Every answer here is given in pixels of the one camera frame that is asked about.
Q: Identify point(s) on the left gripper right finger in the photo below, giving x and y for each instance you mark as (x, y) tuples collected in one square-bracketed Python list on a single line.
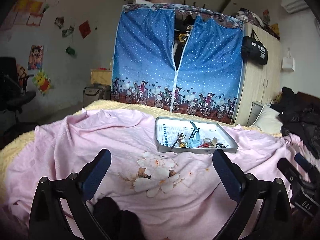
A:
[(274, 220)]

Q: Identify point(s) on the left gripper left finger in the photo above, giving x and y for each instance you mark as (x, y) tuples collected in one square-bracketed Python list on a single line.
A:
[(47, 218)]

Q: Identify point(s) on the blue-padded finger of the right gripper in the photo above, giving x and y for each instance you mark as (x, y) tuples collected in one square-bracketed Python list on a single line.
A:
[(303, 163)]

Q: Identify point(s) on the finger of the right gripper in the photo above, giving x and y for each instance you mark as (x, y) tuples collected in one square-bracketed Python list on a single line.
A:
[(288, 170)]

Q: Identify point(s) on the beige plastic hair claw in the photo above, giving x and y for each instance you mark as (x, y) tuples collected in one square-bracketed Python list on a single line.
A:
[(210, 142)]

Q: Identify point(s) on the black hair stick pin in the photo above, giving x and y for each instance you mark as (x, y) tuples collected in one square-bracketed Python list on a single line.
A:
[(176, 141)]

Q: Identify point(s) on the black jacket pile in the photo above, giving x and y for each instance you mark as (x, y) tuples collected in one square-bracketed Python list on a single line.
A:
[(299, 115)]

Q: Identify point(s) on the white pillow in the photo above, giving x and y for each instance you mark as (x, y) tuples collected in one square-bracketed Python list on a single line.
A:
[(268, 121)]

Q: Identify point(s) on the pink bed sheet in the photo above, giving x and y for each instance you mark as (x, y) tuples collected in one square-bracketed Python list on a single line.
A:
[(145, 194)]

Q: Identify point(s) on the grey bedside drawer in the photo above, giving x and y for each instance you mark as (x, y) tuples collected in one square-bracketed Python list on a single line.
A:
[(254, 113)]

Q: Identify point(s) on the yellow fleece blanket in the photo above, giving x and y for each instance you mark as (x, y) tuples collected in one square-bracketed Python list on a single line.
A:
[(9, 152)]

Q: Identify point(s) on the wooden wardrobe cabinet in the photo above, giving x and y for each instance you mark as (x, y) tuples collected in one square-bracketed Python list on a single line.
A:
[(258, 83)]

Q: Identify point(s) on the grey shallow tray box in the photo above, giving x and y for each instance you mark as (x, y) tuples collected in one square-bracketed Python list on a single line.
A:
[(167, 130)]

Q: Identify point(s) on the white paper gift bag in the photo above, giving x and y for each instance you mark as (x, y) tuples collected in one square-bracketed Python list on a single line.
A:
[(288, 62)]

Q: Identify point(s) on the blue fabric wardrobe cover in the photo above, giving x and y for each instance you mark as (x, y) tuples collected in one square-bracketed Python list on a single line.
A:
[(179, 58)]

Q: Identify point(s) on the black hanging tote bag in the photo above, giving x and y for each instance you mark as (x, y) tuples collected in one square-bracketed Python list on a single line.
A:
[(253, 50)]

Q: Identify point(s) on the black office chair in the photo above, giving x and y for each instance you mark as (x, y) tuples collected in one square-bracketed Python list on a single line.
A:
[(14, 96)]

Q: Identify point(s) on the dark suitcase bag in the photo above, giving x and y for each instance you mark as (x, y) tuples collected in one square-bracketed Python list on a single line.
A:
[(94, 93)]

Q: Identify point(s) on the light wooden side cabinet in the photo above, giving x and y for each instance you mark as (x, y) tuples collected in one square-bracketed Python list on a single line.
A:
[(101, 76)]

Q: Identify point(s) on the white air conditioner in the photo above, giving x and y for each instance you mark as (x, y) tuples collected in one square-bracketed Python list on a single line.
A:
[(292, 6)]

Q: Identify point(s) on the winnie pooh wall poster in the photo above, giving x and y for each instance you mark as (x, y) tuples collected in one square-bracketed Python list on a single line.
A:
[(42, 82)]

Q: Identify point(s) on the cartoon anime wall poster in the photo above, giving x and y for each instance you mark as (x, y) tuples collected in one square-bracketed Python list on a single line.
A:
[(35, 57)]

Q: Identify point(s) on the green hanging wall pouch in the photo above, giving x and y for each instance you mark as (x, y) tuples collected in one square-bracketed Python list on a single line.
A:
[(70, 51)]

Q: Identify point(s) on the red paper wall decoration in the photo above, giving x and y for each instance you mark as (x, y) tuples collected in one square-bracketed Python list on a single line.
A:
[(84, 29)]

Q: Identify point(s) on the wall certificates cluster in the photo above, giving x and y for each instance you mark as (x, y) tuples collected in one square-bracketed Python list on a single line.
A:
[(28, 15)]

